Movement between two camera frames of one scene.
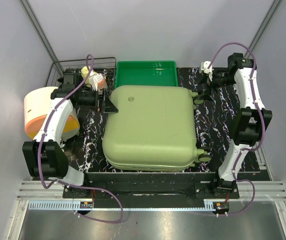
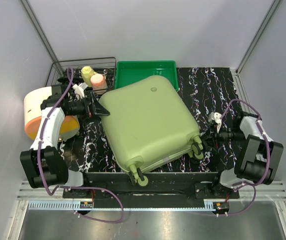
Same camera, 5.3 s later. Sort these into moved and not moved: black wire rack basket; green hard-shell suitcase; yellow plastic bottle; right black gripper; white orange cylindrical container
Moved: green hard-shell suitcase; right black gripper
Not moved: yellow plastic bottle; black wire rack basket; white orange cylindrical container
